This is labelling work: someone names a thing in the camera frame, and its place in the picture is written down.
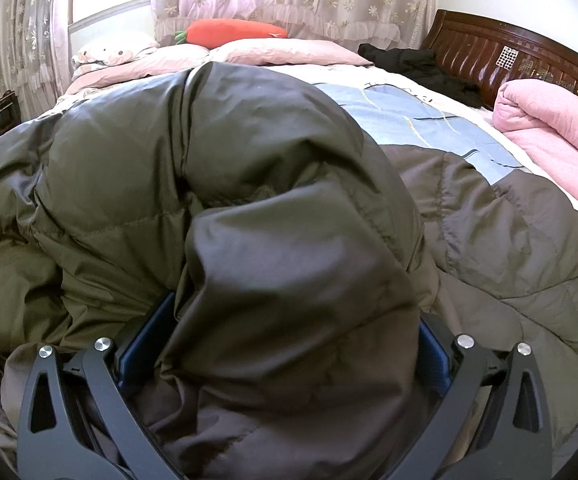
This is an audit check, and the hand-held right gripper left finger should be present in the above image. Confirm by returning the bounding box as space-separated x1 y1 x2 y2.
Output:
16 290 185 480

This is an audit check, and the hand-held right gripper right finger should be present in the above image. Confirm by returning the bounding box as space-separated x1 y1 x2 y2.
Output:
417 317 554 480

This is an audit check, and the brown down jacket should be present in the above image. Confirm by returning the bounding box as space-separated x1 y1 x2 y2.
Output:
0 62 578 480

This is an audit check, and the pink cartoon bed sheet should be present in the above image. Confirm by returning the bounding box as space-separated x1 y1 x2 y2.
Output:
34 62 578 221

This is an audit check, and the pink folded quilt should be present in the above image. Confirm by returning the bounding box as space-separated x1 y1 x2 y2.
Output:
491 80 578 231

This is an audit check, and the pink pillow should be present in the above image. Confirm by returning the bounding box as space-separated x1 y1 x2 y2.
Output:
64 42 210 93
209 37 375 67

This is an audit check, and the black clothing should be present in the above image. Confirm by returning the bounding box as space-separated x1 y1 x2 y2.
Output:
358 42 484 108

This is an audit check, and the white floral pillow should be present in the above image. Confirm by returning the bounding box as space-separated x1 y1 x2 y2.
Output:
72 32 160 68

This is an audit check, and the dark wooden bed headboard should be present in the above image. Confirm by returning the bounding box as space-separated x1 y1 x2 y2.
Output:
421 9 578 123

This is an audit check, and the orange carrot plush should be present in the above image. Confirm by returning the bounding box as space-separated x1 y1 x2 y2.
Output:
174 19 289 51

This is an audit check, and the pink floral lace curtain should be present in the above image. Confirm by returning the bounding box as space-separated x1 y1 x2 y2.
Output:
151 0 437 48
0 0 77 118

